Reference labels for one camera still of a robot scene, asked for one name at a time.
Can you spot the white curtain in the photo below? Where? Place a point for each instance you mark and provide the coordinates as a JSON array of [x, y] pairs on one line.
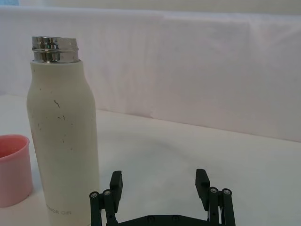
[[178, 66]]

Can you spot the cream vacuum bottle steel neck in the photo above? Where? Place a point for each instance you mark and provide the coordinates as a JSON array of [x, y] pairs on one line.
[[63, 141]]

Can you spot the pink plastic cup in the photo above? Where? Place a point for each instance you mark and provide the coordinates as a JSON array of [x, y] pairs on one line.
[[14, 174]]

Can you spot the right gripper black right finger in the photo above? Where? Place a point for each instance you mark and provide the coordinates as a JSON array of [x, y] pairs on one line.
[[218, 204]]

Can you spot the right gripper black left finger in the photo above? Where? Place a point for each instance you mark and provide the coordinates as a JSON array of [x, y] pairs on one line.
[[110, 202]]

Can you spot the white table cloth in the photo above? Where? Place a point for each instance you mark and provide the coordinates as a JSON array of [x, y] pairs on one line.
[[188, 153]]

